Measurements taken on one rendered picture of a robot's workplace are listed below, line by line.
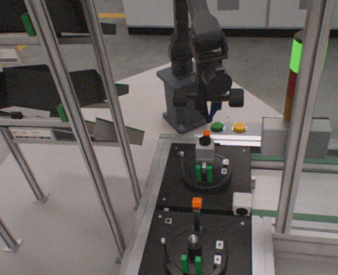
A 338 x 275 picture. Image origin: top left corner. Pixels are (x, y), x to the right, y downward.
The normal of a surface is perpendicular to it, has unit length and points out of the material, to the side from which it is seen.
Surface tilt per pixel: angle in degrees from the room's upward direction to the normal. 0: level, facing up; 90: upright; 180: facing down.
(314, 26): 90
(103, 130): 90
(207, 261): 0
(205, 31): 30
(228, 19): 90
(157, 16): 90
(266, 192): 0
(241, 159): 0
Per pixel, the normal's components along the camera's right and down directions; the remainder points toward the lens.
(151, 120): -0.11, -0.76
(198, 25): 0.01, -0.36
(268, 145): -0.18, 0.65
